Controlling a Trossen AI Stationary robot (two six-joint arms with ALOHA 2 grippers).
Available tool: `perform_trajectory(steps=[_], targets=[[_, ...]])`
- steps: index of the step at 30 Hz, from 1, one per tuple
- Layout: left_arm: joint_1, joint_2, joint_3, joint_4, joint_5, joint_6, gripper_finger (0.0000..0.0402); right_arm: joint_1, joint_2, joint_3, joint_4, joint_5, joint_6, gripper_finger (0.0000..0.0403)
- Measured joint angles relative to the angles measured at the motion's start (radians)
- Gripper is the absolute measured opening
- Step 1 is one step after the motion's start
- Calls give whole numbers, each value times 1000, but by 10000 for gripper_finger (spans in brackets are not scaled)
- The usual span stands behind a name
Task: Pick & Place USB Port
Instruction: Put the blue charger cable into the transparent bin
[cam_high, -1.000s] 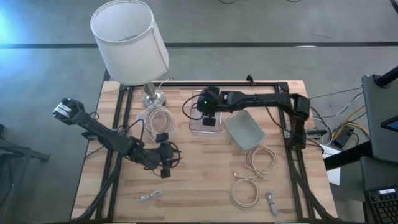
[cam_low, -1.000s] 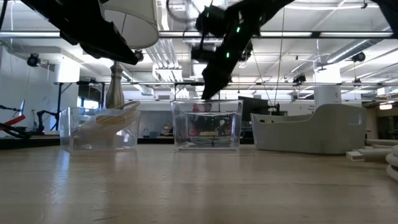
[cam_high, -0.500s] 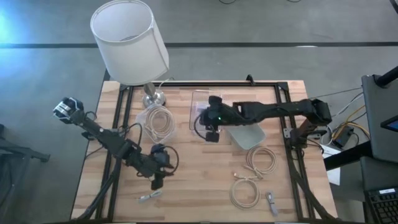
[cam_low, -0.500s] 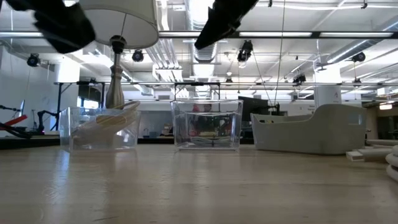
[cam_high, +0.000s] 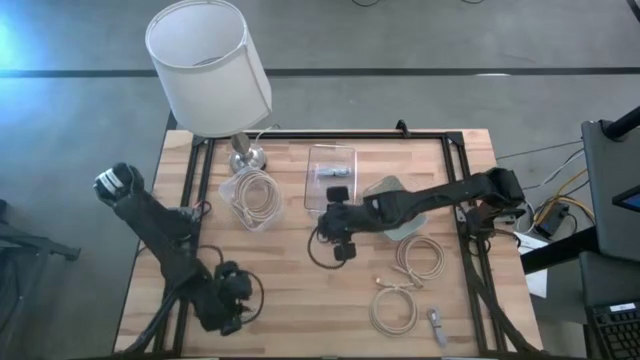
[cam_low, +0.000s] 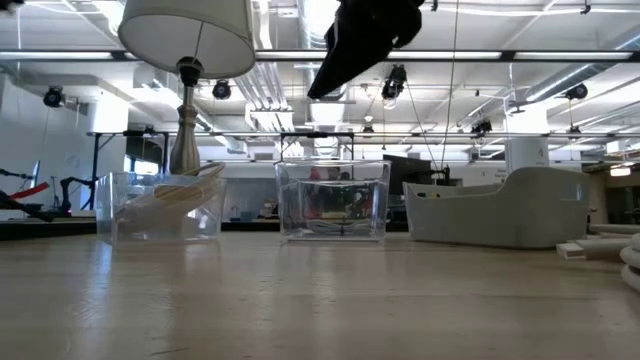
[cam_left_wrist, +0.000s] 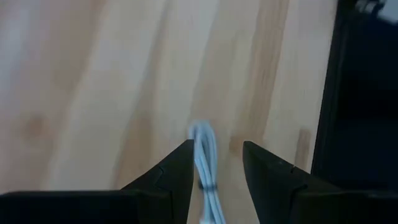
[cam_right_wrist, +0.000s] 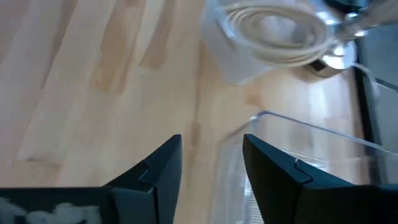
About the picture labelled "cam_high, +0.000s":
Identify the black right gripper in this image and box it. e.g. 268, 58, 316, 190
316, 185, 369, 263

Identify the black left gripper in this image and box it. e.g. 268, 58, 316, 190
211, 259, 254, 337

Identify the short grey USB cable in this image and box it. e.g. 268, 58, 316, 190
315, 164, 353, 179
426, 306, 448, 348

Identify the beige usb cable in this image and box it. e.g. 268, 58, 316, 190
368, 277, 419, 338
231, 169, 282, 227
392, 234, 447, 290

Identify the clear rectangular plastic container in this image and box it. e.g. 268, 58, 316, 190
303, 144, 358, 212

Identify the table lamp with white shade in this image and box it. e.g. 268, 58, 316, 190
144, 0, 274, 178

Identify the white paper sheet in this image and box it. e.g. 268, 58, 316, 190
518, 231, 549, 300

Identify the black power supply box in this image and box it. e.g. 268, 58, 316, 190
532, 201, 570, 240

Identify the black support bar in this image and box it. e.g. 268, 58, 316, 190
519, 226, 600, 276

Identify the grey laptop lid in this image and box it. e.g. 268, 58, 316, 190
580, 119, 640, 264

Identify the small screen with blue display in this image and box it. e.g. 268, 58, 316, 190
611, 185, 640, 214

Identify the black pole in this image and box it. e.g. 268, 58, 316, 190
601, 105, 640, 142

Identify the black keyboard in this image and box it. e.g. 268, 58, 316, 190
584, 299, 640, 360

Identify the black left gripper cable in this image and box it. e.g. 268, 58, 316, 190
198, 244, 265, 322

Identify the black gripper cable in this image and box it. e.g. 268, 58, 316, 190
198, 244, 265, 322
306, 224, 347, 271

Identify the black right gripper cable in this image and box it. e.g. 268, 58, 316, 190
306, 224, 347, 271

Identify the black aluminium table frame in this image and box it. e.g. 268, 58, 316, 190
113, 130, 547, 359

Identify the white lamp cord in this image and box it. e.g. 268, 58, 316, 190
252, 124, 282, 149

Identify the yellow cable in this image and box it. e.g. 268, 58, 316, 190
532, 167, 596, 226

